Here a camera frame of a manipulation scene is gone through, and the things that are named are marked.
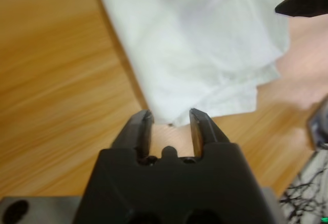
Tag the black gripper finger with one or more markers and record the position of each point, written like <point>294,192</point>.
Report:
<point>139,131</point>
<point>307,3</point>
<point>205,131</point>

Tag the white Unitree t-shirt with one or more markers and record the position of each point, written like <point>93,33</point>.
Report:
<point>192,42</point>

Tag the white mount plate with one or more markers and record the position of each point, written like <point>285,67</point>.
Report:
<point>319,129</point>

